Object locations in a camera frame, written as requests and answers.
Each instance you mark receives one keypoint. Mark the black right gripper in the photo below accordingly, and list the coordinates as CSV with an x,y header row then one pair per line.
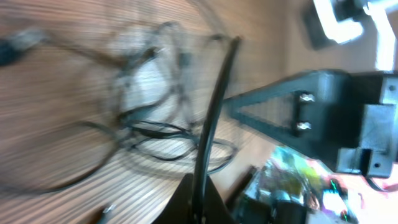
x,y
350,124

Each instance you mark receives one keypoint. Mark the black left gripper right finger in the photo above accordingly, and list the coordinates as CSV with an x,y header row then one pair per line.
x,y
214,209

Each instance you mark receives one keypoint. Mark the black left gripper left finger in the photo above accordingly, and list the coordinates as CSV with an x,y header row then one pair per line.
x,y
179,208

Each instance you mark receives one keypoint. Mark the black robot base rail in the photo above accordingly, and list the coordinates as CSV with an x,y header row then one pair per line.
x,y
290,188

